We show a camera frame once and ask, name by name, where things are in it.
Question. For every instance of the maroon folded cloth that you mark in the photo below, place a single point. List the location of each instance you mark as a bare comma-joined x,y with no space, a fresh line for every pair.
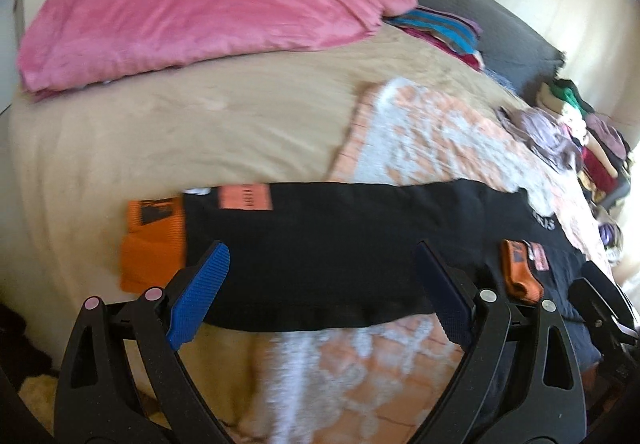
467,60

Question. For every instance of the beige bedspread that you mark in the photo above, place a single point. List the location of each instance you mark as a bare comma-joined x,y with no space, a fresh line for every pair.
175,134

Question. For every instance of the grey padded headboard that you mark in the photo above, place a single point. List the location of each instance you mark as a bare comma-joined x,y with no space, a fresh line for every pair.
475,19

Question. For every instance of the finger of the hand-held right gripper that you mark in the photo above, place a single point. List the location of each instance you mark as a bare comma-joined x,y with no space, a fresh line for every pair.
597,296

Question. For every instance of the striped folded cloth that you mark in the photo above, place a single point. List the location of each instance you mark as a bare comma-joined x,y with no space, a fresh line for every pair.
440,31

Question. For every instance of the peach and white patterned blanket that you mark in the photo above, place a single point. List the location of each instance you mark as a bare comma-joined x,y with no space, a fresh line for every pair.
425,134

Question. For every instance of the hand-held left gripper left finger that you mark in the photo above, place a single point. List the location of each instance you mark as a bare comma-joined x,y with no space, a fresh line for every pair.
200,294

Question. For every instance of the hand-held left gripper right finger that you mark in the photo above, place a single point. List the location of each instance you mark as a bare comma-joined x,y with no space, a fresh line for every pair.
445,294

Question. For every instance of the pile of mixed clothes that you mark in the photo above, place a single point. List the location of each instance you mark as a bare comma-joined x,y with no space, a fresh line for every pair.
595,144

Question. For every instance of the black garment with orange cuffs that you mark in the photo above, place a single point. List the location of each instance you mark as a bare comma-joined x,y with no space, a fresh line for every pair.
340,249

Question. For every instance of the purple-grey crumpled garment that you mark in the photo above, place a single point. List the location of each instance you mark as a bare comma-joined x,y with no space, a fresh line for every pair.
542,136

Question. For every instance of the purple cloth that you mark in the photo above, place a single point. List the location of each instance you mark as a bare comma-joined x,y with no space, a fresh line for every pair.
611,239

